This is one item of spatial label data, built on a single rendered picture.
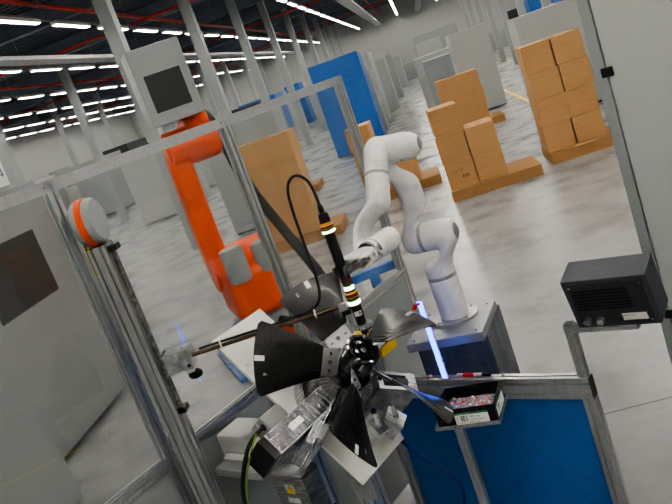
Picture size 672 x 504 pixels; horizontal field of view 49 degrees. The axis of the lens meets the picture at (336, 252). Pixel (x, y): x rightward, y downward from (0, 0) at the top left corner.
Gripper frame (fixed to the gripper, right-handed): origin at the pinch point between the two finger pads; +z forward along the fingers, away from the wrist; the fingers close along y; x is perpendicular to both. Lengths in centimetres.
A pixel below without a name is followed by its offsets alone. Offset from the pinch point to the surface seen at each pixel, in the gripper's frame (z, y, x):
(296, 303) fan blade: 3.5, 21.4, -8.4
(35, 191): 48, 71, 56
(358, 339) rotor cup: 6.6, -2.5, -21.8
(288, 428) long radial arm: 39, 8, -35
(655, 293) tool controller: -34, -83, -31
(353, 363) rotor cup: 14.9, -4.5, -26.1
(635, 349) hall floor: -221, -4, -142
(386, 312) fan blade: -22.6, 6.2, -25.1
